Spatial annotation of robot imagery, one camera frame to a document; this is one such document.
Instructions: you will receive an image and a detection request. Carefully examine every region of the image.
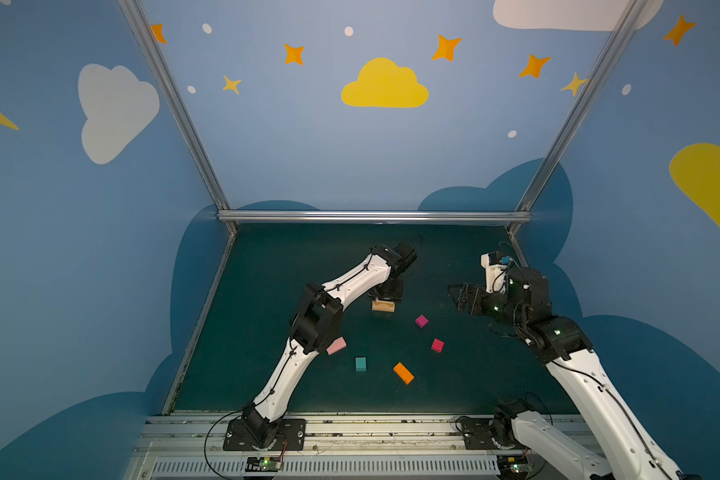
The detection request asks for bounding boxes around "natural wood block long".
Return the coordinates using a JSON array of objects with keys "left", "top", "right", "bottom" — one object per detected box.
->
[{"left": 371, "top": 300, "right": 396, "bottom": 313}]

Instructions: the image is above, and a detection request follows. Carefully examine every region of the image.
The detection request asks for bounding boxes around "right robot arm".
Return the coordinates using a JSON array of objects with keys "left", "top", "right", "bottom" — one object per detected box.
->
[{"left": 447, "top": 265, "right": 688, "bottom": 479}]

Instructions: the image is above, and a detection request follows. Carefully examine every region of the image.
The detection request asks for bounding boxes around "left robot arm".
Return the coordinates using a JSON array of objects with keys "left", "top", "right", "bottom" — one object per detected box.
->
[{"left": 241, "top": 243, "right": 417, "bottom": 448}]

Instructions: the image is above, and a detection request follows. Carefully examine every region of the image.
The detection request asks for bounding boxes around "pink rectangular block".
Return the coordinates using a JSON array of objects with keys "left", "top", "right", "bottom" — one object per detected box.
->
[{"left": 326, "top": 337, "right": 347, "bottom": 355}]

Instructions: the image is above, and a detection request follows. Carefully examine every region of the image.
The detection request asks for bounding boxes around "teal cube block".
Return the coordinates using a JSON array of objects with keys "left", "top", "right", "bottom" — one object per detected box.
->
[{"left": 355, "top": 357, "right": 367, "bottom": 372}]

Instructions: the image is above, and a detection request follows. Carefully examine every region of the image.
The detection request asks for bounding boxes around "orange rectangular block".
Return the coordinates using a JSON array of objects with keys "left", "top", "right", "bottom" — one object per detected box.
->
[{"left": 393, "top": 362, "right": 415, "bottom": 385}]

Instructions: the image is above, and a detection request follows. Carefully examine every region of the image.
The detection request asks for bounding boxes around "magenta cube upper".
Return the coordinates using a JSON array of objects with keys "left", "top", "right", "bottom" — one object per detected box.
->
[{"left": 415, "top": 315, "right": 429, "bottom": 328}]

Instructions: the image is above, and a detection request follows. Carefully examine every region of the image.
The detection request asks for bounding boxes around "magenta cube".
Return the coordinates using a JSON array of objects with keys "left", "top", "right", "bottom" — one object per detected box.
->
[
  {"left": 431, "top": 338, "right": 444, "bottom": 353},
  {"left": 415, "top": 315, "right": 429, "bottom": 328}
]

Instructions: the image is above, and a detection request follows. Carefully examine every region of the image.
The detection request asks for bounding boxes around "magenta cube lower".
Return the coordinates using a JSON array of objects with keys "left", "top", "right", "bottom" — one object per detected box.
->
[{"left": 431, "top": 338, "right": 444, "bottom": 353}]

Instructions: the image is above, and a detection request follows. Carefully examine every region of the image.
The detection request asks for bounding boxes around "right controller board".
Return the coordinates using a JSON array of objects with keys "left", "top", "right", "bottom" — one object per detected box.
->
[{"left": 497, "top": 456, "right": 533, "bottom": 480}]

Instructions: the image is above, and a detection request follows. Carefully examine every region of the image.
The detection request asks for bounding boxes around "controller board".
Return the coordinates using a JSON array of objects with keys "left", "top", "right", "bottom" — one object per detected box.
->
[
  {"left": 497, "top": 456, "right": 533, "bottom": 480},
  {"left": 245, "top": 457, "right": 283, "bottom": 474}
]

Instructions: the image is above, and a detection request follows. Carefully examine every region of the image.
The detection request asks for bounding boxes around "left controller board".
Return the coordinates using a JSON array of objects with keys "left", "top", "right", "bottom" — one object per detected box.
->
[{"left": 245, "top": 457, "right": 283, "bottom": 474}]

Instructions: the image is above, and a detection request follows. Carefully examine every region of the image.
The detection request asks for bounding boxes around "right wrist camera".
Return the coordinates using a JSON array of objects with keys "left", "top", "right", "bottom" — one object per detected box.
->
[{"left": 480, "top": 251, "right": 514, "bottom": 293}]

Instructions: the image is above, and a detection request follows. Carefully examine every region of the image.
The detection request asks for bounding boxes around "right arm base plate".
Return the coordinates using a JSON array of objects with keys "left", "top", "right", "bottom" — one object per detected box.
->
[{"left": 455, "top": 416, "right": 500, "bottom": 450}]

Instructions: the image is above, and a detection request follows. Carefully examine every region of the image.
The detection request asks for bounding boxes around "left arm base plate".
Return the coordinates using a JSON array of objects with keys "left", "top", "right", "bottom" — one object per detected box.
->
[{"left": 222, "top": 418, "right": 306, "bottom": 451}]

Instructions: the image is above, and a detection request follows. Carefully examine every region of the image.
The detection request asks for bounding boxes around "back aluminium frame bar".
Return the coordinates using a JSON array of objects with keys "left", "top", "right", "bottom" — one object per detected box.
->
[{"left": 217, "top": 210, "right": 531, "bottom": 224}]

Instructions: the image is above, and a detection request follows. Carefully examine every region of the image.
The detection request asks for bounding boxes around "aluminium front rail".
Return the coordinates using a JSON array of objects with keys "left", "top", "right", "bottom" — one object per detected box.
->
[{"left": 124, "top": 414, "right": 602, "bottom": 479}]

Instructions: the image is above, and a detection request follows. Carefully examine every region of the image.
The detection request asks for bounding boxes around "right aluminium frame post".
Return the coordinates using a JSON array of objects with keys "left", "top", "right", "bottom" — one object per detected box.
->
[{"left": 507, "top": 0, "right": 649, "bottom": 239}]

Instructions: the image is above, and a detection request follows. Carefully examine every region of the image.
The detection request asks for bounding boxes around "aluminium frame post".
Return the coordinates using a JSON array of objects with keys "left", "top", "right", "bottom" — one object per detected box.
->
[
  {"left": 507, "top": 0, "right": 649, "bottom": 239},
  {"left": 118, "top": 0, "right": 229, "bottom": 214}
]

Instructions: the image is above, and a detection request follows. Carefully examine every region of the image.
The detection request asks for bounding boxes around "left aluminium frame post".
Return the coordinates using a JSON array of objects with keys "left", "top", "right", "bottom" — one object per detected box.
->
[{"left": 118, "top": 0, "right": 229, "bottom": 214}]

